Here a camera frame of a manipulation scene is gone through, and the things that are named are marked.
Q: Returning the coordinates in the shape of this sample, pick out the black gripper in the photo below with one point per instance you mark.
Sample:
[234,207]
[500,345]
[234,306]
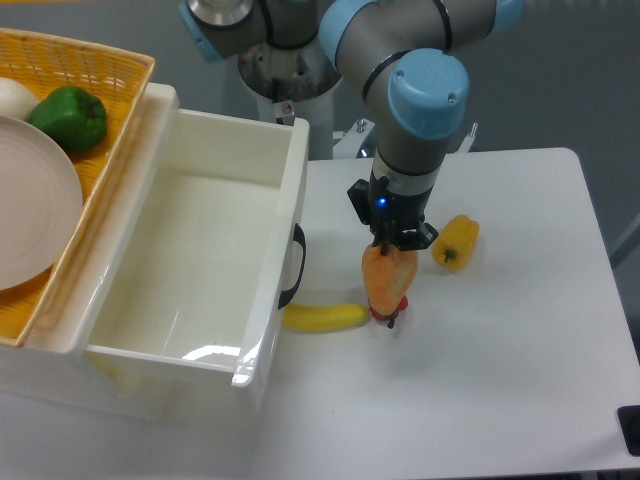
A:
[393,219]

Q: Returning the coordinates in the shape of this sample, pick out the orange triangle bread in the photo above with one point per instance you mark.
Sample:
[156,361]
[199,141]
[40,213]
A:
[388,278]

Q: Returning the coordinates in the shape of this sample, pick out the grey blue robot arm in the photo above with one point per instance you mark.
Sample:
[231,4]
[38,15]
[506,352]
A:
[398,57]

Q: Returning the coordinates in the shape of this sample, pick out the white upper drawer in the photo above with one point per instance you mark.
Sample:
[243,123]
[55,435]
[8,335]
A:
[196,293]

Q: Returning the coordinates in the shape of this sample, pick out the white drawer cabinet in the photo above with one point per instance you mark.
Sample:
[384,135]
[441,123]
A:
[54,363]

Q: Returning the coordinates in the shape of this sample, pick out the yellow bell pepper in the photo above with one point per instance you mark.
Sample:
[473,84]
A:
[456,242]

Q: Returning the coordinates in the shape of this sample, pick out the red pepper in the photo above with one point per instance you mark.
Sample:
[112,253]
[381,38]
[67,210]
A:
[390,319]

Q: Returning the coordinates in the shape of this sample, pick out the yellow banana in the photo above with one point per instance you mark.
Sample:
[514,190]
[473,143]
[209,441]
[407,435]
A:
[327,318]

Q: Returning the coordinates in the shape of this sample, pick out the black object at table edge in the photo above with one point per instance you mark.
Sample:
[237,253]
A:
[629,420]

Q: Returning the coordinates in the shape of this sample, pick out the green bell pepper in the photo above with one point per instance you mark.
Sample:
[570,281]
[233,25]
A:
[72,117]

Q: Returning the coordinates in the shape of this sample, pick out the beige round plate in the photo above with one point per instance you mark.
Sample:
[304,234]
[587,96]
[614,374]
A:
[41,202]

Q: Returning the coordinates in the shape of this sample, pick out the white onion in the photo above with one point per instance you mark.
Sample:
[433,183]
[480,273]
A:
[16,100]

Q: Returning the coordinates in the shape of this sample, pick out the black drawer handle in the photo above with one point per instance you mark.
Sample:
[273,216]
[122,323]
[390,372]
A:
[296,268]

